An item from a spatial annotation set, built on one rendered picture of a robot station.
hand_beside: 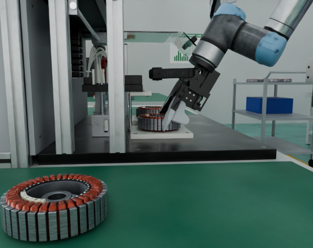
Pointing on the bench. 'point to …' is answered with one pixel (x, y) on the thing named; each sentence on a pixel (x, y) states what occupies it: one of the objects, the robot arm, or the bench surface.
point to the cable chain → (76, 37)
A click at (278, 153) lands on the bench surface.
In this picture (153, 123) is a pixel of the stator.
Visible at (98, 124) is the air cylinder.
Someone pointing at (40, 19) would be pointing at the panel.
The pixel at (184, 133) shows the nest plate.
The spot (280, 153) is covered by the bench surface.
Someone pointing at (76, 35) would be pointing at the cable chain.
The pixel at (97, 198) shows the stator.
